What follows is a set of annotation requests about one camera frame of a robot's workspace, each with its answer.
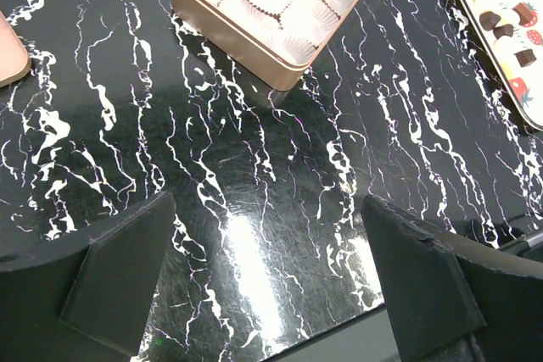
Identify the brown tin lid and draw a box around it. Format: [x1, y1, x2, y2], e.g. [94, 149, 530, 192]
[0, 14, 31, 87]

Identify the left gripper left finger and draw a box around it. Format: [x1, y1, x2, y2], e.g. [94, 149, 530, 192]
[1, 192, 176, 361]

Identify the white paper cup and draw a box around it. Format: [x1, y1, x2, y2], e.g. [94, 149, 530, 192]
[279, 0, 339, 47]

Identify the brown tin box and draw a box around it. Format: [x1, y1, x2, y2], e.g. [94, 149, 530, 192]
[171, 0, 368, 92]

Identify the dark square chocolate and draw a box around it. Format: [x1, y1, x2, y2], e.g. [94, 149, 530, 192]
[514, 49, 537, 68]

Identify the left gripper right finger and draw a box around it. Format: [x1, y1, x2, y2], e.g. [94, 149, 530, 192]
[361, 195, 542, 361]

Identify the strawberry pattern tray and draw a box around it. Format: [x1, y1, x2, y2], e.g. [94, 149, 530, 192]
[460, 0, 542, 130]

